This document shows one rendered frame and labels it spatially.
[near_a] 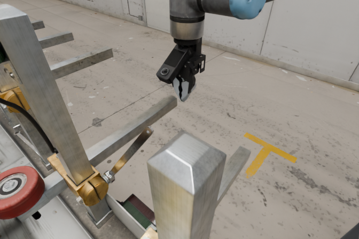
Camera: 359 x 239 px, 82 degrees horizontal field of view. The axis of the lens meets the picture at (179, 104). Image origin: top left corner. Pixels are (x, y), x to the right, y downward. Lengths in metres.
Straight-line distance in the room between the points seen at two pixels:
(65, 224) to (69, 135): 0.39
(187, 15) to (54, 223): 0.65
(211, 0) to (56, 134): 0.38
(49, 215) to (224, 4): 0.71
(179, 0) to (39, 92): 0.35
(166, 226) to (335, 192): 1.57
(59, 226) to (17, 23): 0.55
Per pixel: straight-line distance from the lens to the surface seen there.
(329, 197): 1.67
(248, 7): 0.46
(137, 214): 0.58
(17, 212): 0.45
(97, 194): 0.46
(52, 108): 0.34
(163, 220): 0.18
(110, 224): 0.58
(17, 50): 0.30
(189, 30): 0.54
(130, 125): 0.54
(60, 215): 0.74
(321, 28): 2.74
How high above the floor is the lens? 1.22
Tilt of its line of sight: 37 degrees down
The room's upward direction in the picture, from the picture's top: straight up
